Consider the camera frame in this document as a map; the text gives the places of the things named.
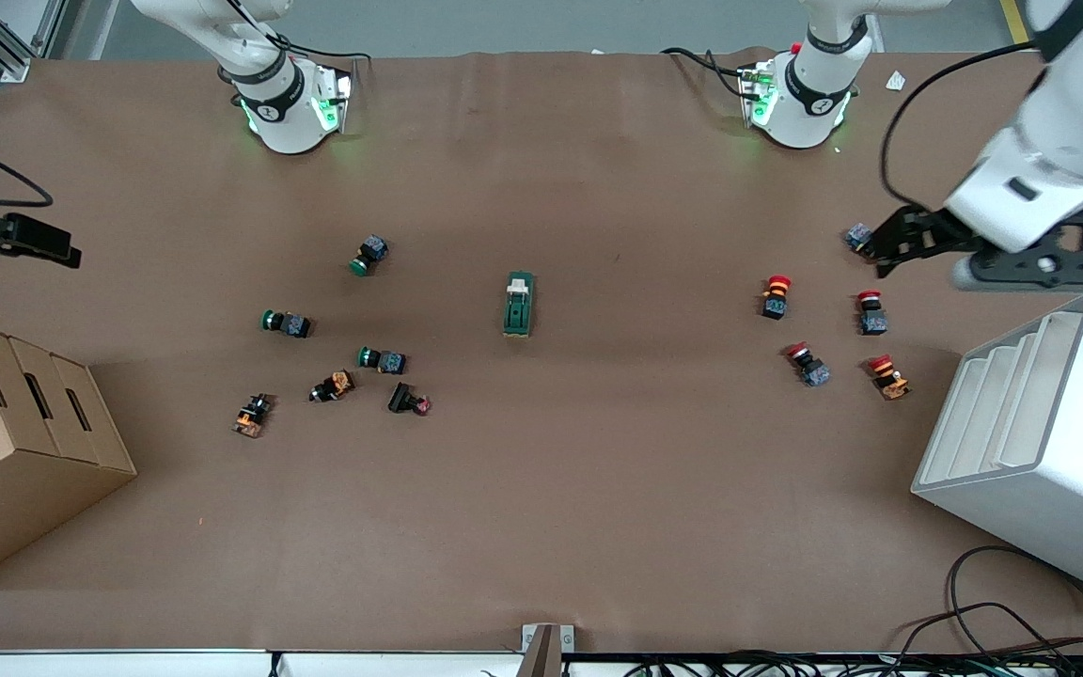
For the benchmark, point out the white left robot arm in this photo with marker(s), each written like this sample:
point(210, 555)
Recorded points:
point(1059, 141)

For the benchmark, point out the brown cardboard box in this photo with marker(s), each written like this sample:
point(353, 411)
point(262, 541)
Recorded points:
point(15, 470)

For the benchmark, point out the black button orange block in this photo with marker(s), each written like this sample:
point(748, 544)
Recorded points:
point(332, 385)
point(253, 415)

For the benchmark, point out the green load switch white lever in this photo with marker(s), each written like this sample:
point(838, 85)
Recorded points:
point(520, 306)

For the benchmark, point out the aluminium profile frame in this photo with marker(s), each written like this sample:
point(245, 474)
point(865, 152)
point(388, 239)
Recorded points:
point(6, 42)

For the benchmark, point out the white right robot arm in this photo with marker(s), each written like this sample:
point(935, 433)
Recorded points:
point(283, 103)

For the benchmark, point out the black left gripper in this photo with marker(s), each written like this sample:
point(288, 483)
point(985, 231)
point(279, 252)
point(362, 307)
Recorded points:
point(924, 232)

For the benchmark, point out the green push button switch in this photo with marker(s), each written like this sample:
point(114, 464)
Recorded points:
point(369, 254)
point(382, 359)
point(286, 323)

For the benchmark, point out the white paper scrap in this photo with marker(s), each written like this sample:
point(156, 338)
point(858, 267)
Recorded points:
point(896, 81)

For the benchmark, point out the white stepped storage rack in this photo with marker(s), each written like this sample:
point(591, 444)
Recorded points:
point(1059, 470)

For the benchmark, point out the red mushroom button orange block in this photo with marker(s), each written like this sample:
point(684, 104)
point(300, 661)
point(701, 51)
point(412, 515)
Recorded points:
point(775, 296)
point(889, 376)

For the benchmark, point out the red mushroom button grey block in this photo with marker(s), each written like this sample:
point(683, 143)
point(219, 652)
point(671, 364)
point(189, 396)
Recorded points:
point(871, 312)
point(808, 364)
point(856, 235)

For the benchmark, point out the black switch red indicator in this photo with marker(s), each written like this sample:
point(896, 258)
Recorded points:
point(409, 400)

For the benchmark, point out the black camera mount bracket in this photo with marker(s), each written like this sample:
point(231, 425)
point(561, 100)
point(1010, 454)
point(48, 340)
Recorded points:
point(1068, 246)

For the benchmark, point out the metal table edge bracket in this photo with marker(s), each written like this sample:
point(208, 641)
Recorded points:
point(546, 644)

